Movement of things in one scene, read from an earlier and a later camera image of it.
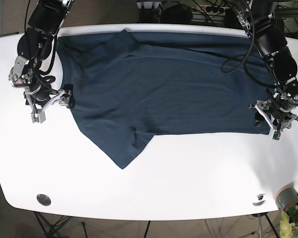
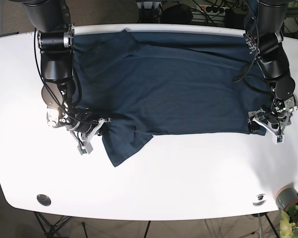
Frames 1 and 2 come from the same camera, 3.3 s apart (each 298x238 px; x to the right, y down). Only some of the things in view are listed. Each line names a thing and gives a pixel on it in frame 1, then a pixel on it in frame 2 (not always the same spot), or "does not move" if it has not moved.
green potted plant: [294, 222] does not move
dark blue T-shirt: [124, 87] does not move
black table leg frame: [49, 229] does not move
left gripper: [63, 96] -> [83, 131]
